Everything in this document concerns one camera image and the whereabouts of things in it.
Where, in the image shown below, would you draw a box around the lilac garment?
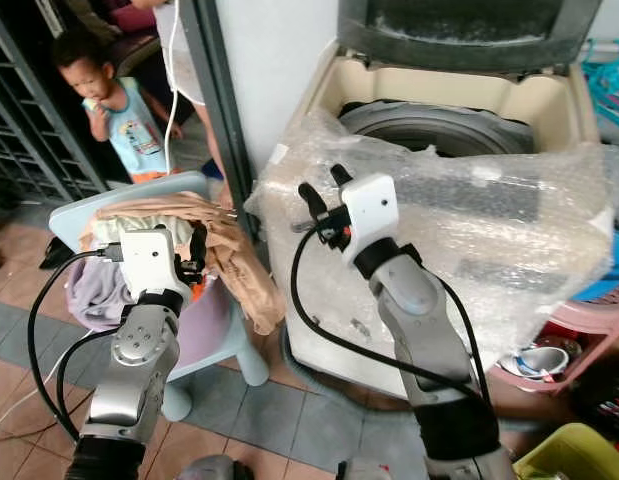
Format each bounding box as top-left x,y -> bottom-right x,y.
67,255 -> 140,321

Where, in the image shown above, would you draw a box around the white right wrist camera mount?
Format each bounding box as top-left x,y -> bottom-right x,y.
339,173 -> 400,251

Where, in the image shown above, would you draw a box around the cream top-load washing machine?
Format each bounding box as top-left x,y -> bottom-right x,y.
254,0 -> 605,401

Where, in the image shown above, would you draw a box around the dark door frame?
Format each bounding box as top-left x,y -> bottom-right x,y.
179,0 -> 260,236

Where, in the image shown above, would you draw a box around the blue plastic basket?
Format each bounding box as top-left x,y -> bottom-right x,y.
574,255 -> 619,303

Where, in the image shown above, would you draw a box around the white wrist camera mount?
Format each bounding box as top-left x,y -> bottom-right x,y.
119,228 -> 182,296
339,173 -> 400,251

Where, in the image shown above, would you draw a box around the dark metal gate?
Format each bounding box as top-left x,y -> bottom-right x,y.
0,10 -> 90,206

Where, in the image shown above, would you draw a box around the black shoe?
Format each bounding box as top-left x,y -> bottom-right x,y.
39,235 -> 72,269

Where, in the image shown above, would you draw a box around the white floor cable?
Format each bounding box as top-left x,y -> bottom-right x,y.
0,345 -> 70,431

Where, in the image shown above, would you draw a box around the clear bubble wrap sheet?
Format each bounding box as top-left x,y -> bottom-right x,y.
244,108 -> 619,341

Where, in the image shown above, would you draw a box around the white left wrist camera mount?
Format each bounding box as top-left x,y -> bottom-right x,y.
119,228 -> 182,296

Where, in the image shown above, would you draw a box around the grey robot left foot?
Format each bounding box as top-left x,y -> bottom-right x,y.
174,455 -> 230,480

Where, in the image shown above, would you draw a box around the white hanging cable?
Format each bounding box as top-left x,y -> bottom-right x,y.
164,0 -> 182,176

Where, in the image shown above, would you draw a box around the teal plastic hanger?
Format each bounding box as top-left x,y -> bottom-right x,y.
584,40 -> 619,131

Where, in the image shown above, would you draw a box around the child in blue vest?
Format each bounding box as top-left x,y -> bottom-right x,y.
52,28 -> 185,183

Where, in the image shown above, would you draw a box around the pink plastic basket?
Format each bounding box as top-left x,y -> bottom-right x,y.
489,300 -> 619,396

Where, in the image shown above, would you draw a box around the light blue plastic chair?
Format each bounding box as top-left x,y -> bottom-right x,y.
47,170 -> 270,421

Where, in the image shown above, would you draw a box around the white cup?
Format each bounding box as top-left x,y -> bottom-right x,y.
499,345 -> 570,381

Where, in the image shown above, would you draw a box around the beige tights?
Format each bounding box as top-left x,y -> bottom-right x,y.
79,192 -> 285,336

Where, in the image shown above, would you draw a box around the adult in grey shorts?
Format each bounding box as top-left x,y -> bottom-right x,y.
149,0 -> 230,186

